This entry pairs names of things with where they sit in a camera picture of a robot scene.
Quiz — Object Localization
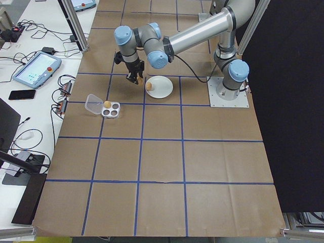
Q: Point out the black smartphone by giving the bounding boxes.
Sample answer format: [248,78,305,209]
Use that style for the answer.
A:
[8,89,36,101]

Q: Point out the black desk cable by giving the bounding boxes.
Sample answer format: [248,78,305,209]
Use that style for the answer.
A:
[17,19,76,43]
[54,40,86,59]
[10,128,43,152]

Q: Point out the aluminium profile post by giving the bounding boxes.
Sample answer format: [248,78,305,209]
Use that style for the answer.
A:
[57,0,90,53]
[236,0,270,55]

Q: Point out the black orange usb adapter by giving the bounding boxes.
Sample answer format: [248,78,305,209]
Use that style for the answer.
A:
[60,80,74,96]
[56,99,68,114]

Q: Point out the grey monitor stand base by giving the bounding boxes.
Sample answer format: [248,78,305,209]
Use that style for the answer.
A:
[2,153,46,186]

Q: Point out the metal frame bars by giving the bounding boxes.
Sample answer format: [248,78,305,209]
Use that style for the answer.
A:
[282,212,324,228]

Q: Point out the black electronics box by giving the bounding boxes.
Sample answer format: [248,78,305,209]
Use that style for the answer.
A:
[1,29,20,43]

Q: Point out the black velcro cable strap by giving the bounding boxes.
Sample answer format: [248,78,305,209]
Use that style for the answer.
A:
[163,36,176,63]

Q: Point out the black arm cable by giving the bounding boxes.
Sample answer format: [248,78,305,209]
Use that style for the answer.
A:
[173,54,221,84]

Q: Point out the white round plate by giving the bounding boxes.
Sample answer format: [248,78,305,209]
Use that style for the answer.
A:
[144,75,174,99]

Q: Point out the blue grey teach pendant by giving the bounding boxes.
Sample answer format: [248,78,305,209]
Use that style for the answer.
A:
[12,50,63,90]
[70,0,99,12]

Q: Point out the black flat panel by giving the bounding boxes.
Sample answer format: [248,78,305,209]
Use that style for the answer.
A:
[11,173,48,225]

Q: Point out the white side desk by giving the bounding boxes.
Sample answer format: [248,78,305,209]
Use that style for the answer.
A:
[0,0,100,228]

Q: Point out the clear plastic egg box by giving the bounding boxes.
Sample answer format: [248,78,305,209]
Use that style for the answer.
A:
[85,93,122,118]

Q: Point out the black frame cover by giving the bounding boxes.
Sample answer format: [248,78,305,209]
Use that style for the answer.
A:
[236,0,324,213]

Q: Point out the black computer monitor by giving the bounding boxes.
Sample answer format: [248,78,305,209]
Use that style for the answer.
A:
[0,97,21,152]

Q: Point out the aluminium corner profile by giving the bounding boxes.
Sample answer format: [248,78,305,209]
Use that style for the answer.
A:
[279,227,324,240]
[0,226,38,236]

